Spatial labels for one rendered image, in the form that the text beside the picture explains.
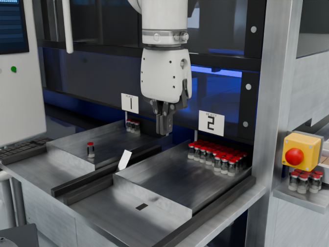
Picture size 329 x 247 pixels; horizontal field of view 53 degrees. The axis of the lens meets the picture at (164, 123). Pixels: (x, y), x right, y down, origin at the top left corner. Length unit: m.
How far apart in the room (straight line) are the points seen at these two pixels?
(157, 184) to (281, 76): 0.42
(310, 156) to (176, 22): 0.45
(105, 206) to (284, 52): 0.55
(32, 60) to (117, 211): 0.89
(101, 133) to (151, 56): 0.69
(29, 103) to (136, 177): 0.73
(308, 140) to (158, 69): 0.41
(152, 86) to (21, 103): 0.93
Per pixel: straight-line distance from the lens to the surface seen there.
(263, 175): 0.92
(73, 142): 1.21
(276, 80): 0.84
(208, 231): 0.74
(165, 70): 0.62
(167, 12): 0.60
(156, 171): 0.97
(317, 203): 0.90
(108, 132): 1.30
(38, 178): 1.00
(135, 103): 1.14
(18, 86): 1.48
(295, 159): 0.83
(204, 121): 0.96
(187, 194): 0.86
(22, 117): 1.51
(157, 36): 0.60
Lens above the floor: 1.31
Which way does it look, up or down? 18 degrees down
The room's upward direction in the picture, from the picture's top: straight up
